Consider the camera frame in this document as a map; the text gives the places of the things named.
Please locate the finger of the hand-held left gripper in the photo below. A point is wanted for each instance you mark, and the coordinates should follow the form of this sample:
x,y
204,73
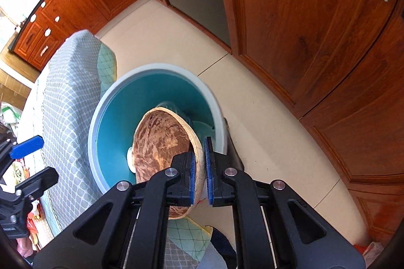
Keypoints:
x,y
26,146
38,180

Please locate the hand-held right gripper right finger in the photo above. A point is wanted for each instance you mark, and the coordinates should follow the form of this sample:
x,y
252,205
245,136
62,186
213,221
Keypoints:
x,y
208,174

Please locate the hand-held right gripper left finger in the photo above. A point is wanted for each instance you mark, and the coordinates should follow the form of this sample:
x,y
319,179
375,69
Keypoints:
x,y
192,180

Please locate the brown coconut shell half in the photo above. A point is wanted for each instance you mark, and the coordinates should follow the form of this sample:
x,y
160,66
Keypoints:
x,y
157,142

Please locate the grey bin with teal liner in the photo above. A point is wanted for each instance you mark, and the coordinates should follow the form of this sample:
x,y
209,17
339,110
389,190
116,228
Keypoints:
x,y
126,117

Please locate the green and white plastic bag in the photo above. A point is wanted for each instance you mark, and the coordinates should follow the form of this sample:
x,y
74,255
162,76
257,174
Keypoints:
x,y
9,114

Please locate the white plastic item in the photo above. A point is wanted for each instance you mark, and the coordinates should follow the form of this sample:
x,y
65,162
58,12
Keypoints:
x,y
129,158

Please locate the patterned quilted tablecloth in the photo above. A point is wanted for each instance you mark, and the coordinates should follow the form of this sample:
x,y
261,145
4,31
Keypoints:
x,y
69,92

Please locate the wooden side panel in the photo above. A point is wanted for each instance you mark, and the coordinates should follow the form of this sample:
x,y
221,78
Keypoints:
x,y
369,117

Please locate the wooden door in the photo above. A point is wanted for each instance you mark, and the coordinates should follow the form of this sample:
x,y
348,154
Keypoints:
x,y
293,10

